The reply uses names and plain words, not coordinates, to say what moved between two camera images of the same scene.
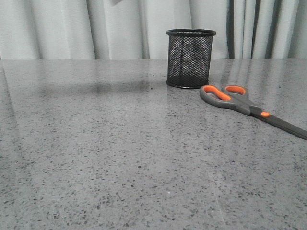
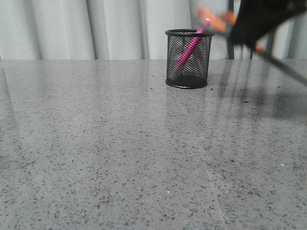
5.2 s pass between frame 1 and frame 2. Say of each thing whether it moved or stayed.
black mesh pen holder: stayed
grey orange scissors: moved
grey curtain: stayed
